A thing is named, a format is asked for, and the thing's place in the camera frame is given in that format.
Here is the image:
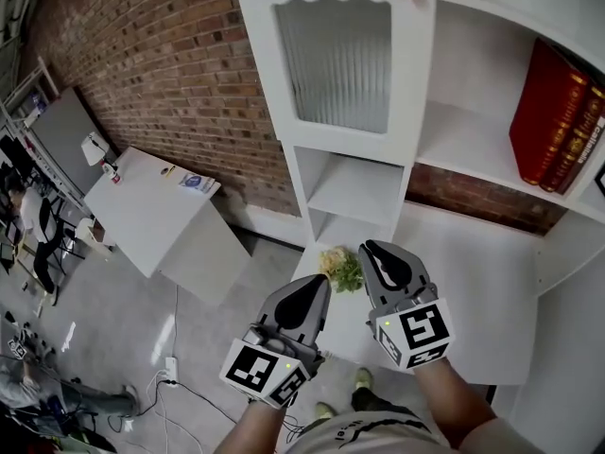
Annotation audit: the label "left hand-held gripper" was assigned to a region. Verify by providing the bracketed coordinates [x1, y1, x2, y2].
[219, 274, 333, 410]

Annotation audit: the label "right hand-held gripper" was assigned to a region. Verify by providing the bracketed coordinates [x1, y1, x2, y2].
[357, 239, 456, 373]

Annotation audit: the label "white glass-panel cabinet door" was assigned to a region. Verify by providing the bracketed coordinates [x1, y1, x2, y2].
[230, 0, 439, 163]

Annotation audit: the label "person's left forearm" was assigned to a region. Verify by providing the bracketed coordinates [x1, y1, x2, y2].
[213, 394, 303, 454]

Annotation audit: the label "person's right forearm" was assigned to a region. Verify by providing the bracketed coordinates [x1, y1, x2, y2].
[410, 357, 503, 449]

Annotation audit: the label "white open shelf cabinet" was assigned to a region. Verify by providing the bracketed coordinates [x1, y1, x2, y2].
[278, 0, 605, 399]

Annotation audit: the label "green and yellow flower bunch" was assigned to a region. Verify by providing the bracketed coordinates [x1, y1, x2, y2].
[318, 247, 366, 295]

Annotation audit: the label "person's dark trousers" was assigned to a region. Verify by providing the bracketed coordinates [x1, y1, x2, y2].
[350, 385, 382, 415]

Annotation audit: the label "white power strip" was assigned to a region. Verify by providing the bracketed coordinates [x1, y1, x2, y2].
[157, 356, 181, 389]

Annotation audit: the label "person's beige shirt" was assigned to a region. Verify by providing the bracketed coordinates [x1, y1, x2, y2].
[282, 410, 605, 454]

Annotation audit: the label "blue and white booklet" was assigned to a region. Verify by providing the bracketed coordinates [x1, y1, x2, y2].
[178, 172, 222, 195]

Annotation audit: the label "white side table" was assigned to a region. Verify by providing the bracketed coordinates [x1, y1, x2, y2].
[83, 146, 252, 307]

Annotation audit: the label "large red hardcover book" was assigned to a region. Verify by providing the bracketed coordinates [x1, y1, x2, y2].
[508, 37, 591, 186]

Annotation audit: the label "red gold-spine book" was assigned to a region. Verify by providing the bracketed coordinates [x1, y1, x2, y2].
[538, 80, 605, 193]

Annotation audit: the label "dark red labelled book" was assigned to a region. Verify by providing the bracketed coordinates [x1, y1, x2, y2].
[555, 114, 605, 196]

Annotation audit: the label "small white table lamp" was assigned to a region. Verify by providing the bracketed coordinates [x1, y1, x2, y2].
[79, 131, 112, 168]

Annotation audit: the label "black chair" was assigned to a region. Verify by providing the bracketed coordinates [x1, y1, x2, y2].
[36, 196, 89, 276]

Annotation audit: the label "grey board panel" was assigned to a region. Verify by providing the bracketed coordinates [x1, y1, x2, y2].
[28, 86, 120, 199]

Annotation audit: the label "white metal rack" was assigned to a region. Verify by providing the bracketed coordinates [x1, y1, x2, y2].
[0, 56, 63, 130]

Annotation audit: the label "black cable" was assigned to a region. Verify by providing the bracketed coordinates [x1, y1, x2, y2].
[106, 378, 303, 444]

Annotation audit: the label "white cable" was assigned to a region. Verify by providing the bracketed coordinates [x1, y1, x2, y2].
[145, 284, 186, 454]

